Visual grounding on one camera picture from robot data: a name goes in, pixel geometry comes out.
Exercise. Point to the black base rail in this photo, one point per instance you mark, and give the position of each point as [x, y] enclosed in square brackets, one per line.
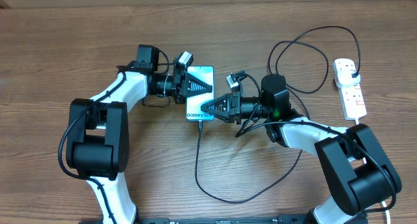
[228, 220]

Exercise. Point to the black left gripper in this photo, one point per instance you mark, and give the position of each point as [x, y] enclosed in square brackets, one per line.
[182, 83]

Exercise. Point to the blue Samsung Galaxy smartphone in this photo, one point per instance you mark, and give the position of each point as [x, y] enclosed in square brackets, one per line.
[193, 104]

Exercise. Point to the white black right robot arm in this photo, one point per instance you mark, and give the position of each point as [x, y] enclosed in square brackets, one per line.
[360, 177]

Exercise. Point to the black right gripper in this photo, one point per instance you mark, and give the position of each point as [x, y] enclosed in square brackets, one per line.
[232, 106]

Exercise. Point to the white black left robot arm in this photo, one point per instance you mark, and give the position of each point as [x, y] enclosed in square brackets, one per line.
[95, 146]

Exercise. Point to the white power strip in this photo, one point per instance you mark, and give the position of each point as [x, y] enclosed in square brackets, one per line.
[352, 99]

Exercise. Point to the white charger plug adapter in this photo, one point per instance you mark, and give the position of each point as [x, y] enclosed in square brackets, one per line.
[345, 78]

